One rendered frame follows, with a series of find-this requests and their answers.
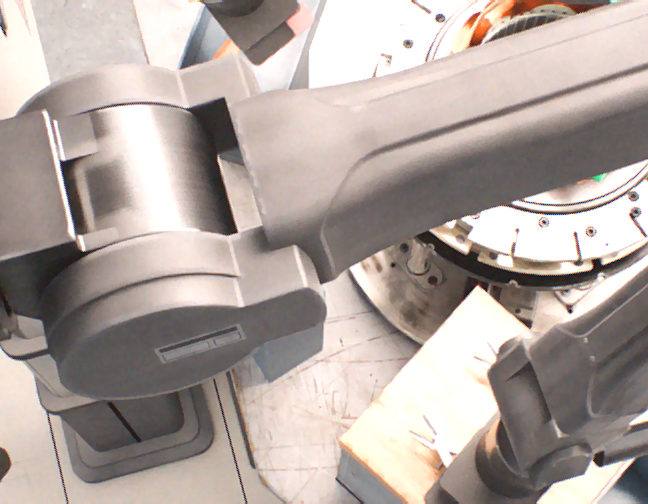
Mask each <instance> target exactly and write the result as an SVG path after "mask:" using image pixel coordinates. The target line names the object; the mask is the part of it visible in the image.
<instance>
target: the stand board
mask: <svg viewBox="0 0 648 504"><path fill-rule="evenodd" d="M528 332H531V330H530V329H529V328H528V327H526V326H525V325H524V324H523V323H522V322H520V321H518V320H517V319H516V318H515V317H514V316H513V314H511V313H510V312H509V311H508V310H507V309H505V308H503V307H502V306H501V305H500V304H499V303H497V302H496V301H495V299H494V298H493V297H492V296H489V295H488V294H487V293H486V292H485V291H484V290H482V289H481V288H480V287H476V288H474V289H473V290H472V292H471V293H470V294H469V295H468V296H467V297H466V298H465V299H464V301H463V303H462V304H461V305H459V306H458V307H457V308H456V309H455V310H454V311H453V312H452V314H451V316H450V317H449V318H448V319H447V320H446V321H445V322H443V323H442V325H441V326H440V327H439V328H438V329H437V330H436V332H435V333H434V334H433V335H432V337H431V338H430V339H428V340H427V341H426V342H425V343H424V344H423V345H422V348H421V349H420V350H419V351H418V352H417V353H416V354H415V355H414V356H412V358H411V359H410V360H409V362H408V363H407V364H406V365H405V366H404V367H403V368H402V370H401V371H400V372H399V373H397V374H396V375H395V376H394V378H393V379H392V381H391V382H390V383H389V384H388V385H387V386H386V387H385V388H384V389H382V391H381V393H380V394H379V395H378V396H377V397H376V398H375V399H374V400H373V401H372V403H371V404H370V405H369V406H368V407H366V409H365V410H364V411H363V412H362V414H361V415H360V416H359V417H358V418H357V419H356V420H355V421H354V422H353V425H351V426H350V427H349V428H348V429H347V430H346V431H345V432H344V433H343V434H342V436H341V437H340V438H339V445H340V446H341V447H342V448H343V449H345V450H346V451H347V452H348V453H349V455H350V456H351V457H353V458H354V459H355V460H357V461H358V462H359V463H360V464H361V465H362V466H363V467H364V468H365V469H368V471H369V472H370V473H371V474H372V475H373V476H374V477H375V478H376V479H378V480H379V481H380V482H381V483H382V484H384V486H385V487H386V488H387V489H389V490H390V491H391V492H392V493H393V494H394V495H395V496H396V497H397V498H400V499H401V500H402V502H403V503H404V504H425V503H424V500H423V497H424V494H425V493H426V492H427V490H428V489H430V488H431V487H432V486H433V483H434V482H435V481H436V480H437V479H438V477H439V476H440V475H441V474H442V473H443V471H445V469H446V468H445V466H443V468H442V469H441V471H440V472H439V473H438V474H435V473H434V472H433V471H434V468H435V467H436V466H437V465H438V463H439V462H440V461H441V459H440V456H439V453H438V452H437V451H436V450H435V449H434V450H432V449H430V448H428V447H426V446H425V445H423V444H422V443H420V442H419V441H418V440H416V438H415V437H412V436H411V435H409V434H408V432H409V430H411V431H414V432H416V433H418V434H420V435H422V436H424V437H426V438H428V440H431V441H432V438H433V437H435V435H434V434H433V432H432V431H431V429H430V428H428V426H427V425H426V422H425V421H424V419H423V418H422V415H424V414H425V415H426V416H427V417H428V418H430V419H431V420H432V421H433V424H434V425H435V426H436V427H437V428H438V429H439V430H440V431H441V433H442V434H443V435H445V436H446V437H445V438H446V440H447V441H448V442H450V443H454V444H456V443H458V444H459V445H461V446H465V445H466V444H467V443H468V442H469V440H470V438H471V437H472V436H473V435H474V433H476V432H477V431H478V430H479V429H480V428H481V427H482V428H483V427H484V425H485V424H486V422H487V421H488V419H489V418H491V417H492V416H493V415H494V413H495V412H496V411H497V410H498V406H497V403H496V400H495V397H494V394H493V391H492V388H491V385H489V382H488V379H487V376H486V371H487V369H485V368H484V367H482V366H481V365H479V364H478V363H476V362H474V360H472V358H473V356H477V357H479V358H481V359H483V360H485V362H487V363H489V364H492V365H493V364H494V363H495V360H496V357H495V355H494V354H493V352H492V351H491V349H489V348H488V347H487V344H486V343H485V342H487V341H488V340H489V341H491V342H492V343H493V344H494V345H495V347H496V348H497V350H498V348H499V347H500V344H502V343H503V342H504V341H507V340H508V339H510V338H512V337H514V336H517V335H520V334H524V333H528ZM625 462H626V461H623V462H620V463H616V464H612V465H608V466H605V467H601V468H600V467H597V466H596V465H595V464H594V463H593V461H592V462H591V464H590V466H589V468H588V471H587V473H586V475H584V476H580V477H576V478H573V479H569V480H565V481H561V482H558V483H554V484H553V486H551V488H550V489H549V490H548V491H547V493H545V494H544V495H543V496H542V497H541V498H540V499H539V500H538V503H536V504H591V503H592V502H593V500H594V499H595V498H596V496H597V495H599V494H600V493H601V492H602V490H603V489H604V488H605V487H606V486H607V483H608V482H609V481H610V480H611V479H612V478H613V476H615V475H616V474H617V473H618V472H619V469H620V468H621V467H622V466H623V465H624V463H625Z"/></svg>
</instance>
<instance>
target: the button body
mask: <svg viewBox="0 0 648 504"><path fill-rule="evenodd" d="M320 288H322V291H323V294H324V298H325V302H326V290H325V288H324V287H323V285H320ZM324 325H325V323H324ZM324 325H323V326H322V327H319V328H315V329H312V330H309V332H306V333H302V334H298V335H295V336H292V337H288V338H285V339H282V340H278V341H275V342H271V343H268V344H265V345H262V347H261V348H260V349H258V350H257V351H256V352H255V353H254V354H253V355H252V357H253V358H254V360H255V362H256V364H257V365H258V367H260V368H261V370H262V372H263V373H264V375H265V376H266V379H267V380H268V382H269V383H271V382H273V381H275V380H277V379H279V378H280V376H282V375H283V374H285V373H287V372H288V371H291V370H292V369H294V368H296V367H297V366H299V365H300V364H302V363H303V362H306V360H308V359H309V358H311V357H312V356H314V355H316V354H317V353H319V352H320V351H323V343H324Z"/></svg>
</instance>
